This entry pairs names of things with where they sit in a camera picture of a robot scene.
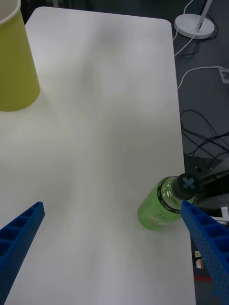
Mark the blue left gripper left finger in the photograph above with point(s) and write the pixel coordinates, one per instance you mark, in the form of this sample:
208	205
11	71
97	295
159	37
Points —
21	240

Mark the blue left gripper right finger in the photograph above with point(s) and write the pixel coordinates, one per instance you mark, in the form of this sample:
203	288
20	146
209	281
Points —
210	240

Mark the green bottle with black cap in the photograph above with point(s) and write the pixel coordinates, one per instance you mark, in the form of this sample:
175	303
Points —
155	210

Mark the grey floor socket plate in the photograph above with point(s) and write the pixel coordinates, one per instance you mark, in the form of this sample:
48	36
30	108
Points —
225	75

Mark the yellow-green plastic bin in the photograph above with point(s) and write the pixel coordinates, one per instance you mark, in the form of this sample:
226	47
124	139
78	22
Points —
16	71

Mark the white round stand base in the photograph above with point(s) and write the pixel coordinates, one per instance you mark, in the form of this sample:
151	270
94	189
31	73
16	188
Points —
188	25

